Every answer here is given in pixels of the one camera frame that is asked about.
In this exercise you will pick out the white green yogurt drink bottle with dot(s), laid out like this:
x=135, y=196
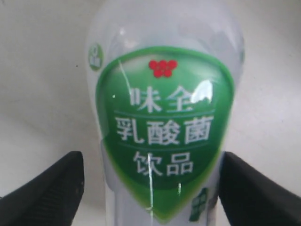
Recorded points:
x=162, y=77

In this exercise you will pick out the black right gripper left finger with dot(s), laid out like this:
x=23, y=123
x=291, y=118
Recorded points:
x=50, y=199

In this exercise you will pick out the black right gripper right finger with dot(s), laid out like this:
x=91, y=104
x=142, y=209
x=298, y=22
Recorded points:
x=251, y=199

